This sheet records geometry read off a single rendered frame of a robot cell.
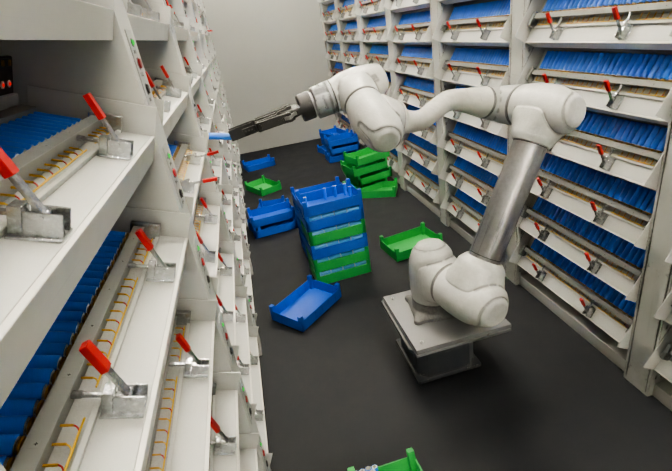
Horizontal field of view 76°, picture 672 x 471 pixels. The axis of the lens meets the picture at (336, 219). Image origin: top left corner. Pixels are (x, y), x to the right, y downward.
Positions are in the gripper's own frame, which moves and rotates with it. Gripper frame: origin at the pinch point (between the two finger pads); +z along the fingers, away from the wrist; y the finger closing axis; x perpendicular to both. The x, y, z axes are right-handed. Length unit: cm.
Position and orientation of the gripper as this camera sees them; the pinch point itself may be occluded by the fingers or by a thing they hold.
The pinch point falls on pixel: (242, 130)
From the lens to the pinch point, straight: 120.0
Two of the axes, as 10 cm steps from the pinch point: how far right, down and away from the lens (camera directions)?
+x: 3.1, 8.5, 4.3
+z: -9.3, 3.7, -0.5
